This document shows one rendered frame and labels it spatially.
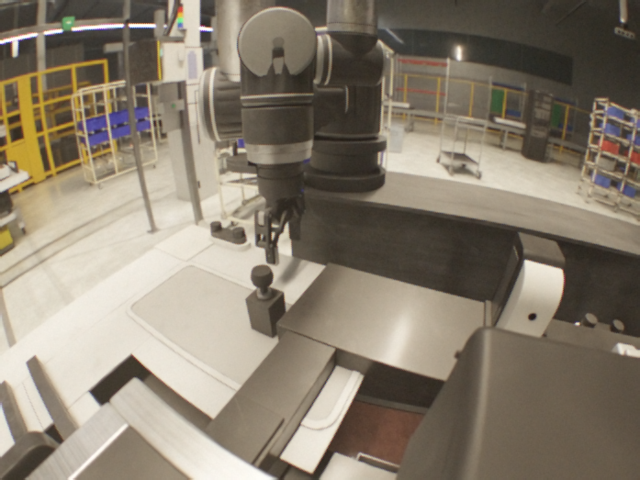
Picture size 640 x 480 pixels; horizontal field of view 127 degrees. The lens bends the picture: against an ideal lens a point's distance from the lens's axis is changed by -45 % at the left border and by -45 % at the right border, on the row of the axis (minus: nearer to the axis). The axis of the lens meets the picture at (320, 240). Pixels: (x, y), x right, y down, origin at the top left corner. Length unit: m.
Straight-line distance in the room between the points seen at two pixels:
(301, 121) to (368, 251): 0.48
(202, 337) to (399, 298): 0.30
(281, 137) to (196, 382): 0.35
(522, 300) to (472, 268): 0.47
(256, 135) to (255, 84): 0.07
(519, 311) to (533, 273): 0.05
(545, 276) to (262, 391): 0.34
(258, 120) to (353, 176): 0.40
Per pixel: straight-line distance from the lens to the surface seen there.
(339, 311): 0.41
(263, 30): 0.40
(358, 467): 0.40
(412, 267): 0.80
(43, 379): 0.52
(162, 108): 2.25
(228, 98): 0.70
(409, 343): 0.38
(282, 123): 0.40
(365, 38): 0.59
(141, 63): 2.10
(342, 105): 0.72
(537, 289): 0.35
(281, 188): 0.43
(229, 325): 0.46
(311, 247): 0.84
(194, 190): 2.52
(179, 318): 0.50
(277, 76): 0.40
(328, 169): 0.76
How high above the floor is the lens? 1.16
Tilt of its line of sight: 29 degrees down
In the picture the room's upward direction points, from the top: straight up
